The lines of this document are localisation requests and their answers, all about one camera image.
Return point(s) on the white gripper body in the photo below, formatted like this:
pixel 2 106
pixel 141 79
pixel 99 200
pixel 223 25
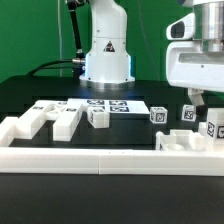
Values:
pixel 186 64

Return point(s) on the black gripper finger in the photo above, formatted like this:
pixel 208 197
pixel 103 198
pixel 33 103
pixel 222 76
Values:
pixel 195 96

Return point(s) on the white chair seat part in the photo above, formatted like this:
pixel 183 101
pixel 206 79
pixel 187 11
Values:
pixel 179 140

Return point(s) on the white U-shaped fence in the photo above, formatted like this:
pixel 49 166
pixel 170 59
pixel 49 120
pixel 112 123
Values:
pixel 104 162

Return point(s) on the white marker base plate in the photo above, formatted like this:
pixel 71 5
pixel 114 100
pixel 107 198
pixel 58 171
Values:
pixel 113 106

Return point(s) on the white chair back frame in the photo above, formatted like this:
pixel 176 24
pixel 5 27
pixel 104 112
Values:
pixel 65 116

